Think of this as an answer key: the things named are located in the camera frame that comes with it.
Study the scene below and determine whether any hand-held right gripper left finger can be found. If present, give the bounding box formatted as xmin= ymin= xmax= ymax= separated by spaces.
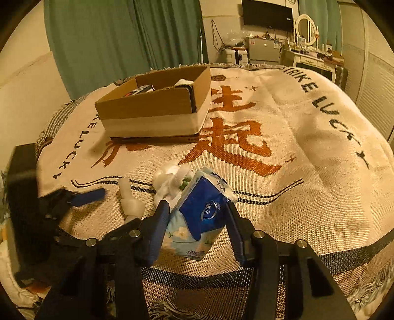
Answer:
xmin=34 ymin=201 xmax=171 ymax=320

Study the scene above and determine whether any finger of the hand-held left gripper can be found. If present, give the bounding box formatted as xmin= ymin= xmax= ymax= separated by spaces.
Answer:
xmin=39 ymin=188 xmax=107 ymax=224
xmin=53 ymin=228 xmax=93 ymax=247

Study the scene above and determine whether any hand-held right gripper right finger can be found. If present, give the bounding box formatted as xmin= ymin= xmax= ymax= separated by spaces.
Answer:
xmin=226 ymin=201 xmax=358 ymax=320

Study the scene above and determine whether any blue tissue pack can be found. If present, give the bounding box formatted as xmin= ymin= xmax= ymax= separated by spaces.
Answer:
xmin=160 ymin=166 xmax=239 ymax=261

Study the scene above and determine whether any white plastic bottle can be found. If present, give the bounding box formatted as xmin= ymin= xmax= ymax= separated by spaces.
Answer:
xmin=118 ymin=178 xmax=145 ymax=223

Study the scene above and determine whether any white cotton wad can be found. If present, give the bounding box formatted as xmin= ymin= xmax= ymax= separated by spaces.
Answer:
xmin=152 ymin=160 xmax=195 ymax=207

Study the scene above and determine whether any checked bed sheet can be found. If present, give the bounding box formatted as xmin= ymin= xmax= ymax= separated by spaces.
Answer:
xmin=34 ymin=98 xmax=76 ymax=157

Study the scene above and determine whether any white bedding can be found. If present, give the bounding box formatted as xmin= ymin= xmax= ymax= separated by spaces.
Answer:
xmin=0 ymin=238 xmax=40 ymax=310

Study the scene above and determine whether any printed blanket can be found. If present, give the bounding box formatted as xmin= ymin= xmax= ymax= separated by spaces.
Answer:
xmin=34 ymin=63 xmax=394 ymax=320

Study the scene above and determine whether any cardboard box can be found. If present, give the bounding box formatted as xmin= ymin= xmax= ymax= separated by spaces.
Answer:
xmin=94 ymin=65 xmax=212 ymax=144

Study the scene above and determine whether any dark blue packet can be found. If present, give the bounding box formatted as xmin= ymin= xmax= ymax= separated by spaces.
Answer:
xmin=124 ymin=84 xmax=156 ymax=98

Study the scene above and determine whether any wide green curtain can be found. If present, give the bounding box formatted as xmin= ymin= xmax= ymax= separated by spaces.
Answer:
xmin=44 ymin=0 xmax=209 ymax=99

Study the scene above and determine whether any white printer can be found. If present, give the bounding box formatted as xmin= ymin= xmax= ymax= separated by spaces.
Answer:
xmin=226 ymin=47 xmax=249 ymax=66

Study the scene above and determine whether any white cabinet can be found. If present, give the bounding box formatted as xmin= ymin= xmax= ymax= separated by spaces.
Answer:
xmin=247 ymin=36 xmax=283 ymax=63

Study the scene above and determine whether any white dressing table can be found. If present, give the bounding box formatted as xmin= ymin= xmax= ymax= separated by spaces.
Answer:
xmin=281 ymin=47 xmax=345 ymax=77

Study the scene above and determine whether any dark case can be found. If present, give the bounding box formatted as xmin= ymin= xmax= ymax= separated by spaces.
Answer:
xmin=333 ymin=65 xmax=349 ymax=91

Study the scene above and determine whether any oval white mirror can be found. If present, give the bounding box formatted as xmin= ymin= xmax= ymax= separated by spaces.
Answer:
xmin=294 ymin=14 xmax=319 ymax=47

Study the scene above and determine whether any white louvered wardrobe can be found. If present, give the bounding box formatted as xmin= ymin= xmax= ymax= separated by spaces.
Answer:
xmin=338 ymin=0 xmax=394 ymax=140

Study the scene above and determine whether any black television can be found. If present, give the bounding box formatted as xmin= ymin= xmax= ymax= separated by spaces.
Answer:
xmin=241 ymin=0 xmax=294 ymax=32

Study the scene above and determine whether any narrow green curtain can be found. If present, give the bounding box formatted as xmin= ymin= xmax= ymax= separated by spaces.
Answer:
xmin=298 ymin=0 xmax=343 ymax=52

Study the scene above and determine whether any black cable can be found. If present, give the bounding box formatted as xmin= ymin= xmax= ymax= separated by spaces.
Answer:
xmin=211 ymin=19 xmax=230 ymax=53

